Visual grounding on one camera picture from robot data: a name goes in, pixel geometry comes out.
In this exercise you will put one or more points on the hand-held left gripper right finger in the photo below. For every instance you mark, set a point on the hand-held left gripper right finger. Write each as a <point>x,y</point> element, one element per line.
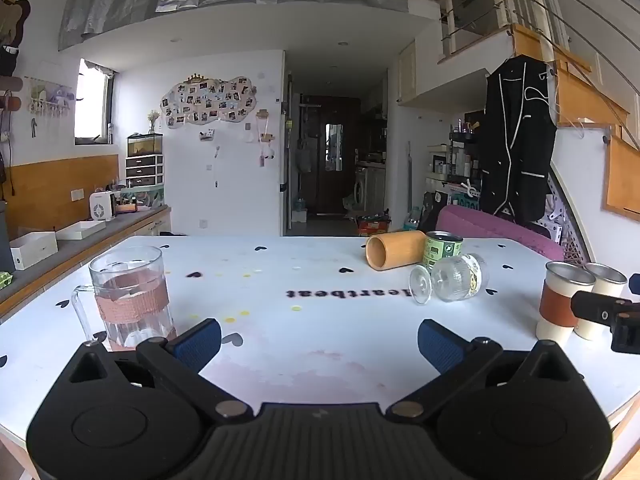
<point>440,346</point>

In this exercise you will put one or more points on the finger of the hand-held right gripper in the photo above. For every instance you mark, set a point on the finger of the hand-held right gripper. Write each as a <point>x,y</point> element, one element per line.
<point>635,284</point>
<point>597,307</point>

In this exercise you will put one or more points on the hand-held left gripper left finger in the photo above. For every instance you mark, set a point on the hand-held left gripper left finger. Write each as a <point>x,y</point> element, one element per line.
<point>200,344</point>

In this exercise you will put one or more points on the cup with brown sleeve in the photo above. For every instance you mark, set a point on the cup with brown sleeve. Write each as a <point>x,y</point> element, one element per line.
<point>557,305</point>

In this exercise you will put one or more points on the bamboo cup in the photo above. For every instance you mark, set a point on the bamboo cup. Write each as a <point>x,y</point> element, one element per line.
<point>397,250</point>

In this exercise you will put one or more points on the clear glass jar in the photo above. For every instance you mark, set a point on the clear glass jar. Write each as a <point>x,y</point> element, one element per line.
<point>457,277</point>

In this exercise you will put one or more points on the glass pitcher with pink sleeve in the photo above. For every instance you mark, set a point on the glass pitcher with pink sleeve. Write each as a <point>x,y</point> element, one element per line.
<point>131,300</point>

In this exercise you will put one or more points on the green tin can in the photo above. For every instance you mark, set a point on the green tin can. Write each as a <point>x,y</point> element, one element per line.
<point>440,252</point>

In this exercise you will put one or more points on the red box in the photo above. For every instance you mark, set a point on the red box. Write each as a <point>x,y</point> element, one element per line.
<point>374,225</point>

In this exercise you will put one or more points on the grey side counter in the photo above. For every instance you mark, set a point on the grey side counter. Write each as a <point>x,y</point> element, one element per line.
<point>75,255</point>

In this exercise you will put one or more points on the white flat tray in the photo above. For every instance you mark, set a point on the white flat tray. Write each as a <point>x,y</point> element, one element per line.
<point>80,230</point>

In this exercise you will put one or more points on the white air purifier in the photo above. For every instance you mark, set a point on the white air purifier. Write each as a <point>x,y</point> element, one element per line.
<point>101,207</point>

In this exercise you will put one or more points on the washing machine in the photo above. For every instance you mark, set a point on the washing machine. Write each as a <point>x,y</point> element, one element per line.
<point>367,190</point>

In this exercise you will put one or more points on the small drawer unit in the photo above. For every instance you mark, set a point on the small drawer unit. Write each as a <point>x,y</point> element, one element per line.
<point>144,171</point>

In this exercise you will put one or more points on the black jacket with white trim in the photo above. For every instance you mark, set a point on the black jacket with white trim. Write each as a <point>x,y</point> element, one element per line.
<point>515,145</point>

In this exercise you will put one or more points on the white storage box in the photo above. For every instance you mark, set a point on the white storage box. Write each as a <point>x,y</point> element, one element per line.
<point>32,250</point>

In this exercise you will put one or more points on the black shelf rack with bottles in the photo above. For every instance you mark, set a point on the black shelf rack with bottles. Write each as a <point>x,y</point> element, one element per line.
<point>462,155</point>

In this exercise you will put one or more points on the wooden staircase with railing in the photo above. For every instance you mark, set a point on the wooden staircase with railing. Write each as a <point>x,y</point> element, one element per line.
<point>580,90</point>

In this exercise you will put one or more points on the fish tank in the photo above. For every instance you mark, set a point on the fish tank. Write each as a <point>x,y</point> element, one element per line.
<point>145,145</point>

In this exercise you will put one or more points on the dark wooden door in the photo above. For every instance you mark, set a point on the dark wooden door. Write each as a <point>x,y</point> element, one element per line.
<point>332,160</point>

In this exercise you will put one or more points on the vase with flowers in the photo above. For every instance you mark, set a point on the vase with flowers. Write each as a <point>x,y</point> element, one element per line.
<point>154,122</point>

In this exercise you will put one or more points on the cloud-shaped photo board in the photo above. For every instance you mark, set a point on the cloud-shaped photo board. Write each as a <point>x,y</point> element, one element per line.
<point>207,102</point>

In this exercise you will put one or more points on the window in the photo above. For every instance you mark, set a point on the window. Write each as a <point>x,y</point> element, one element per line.
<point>91,105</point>

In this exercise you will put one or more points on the wall poster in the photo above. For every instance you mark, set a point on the wall poster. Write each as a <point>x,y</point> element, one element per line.
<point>50,97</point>

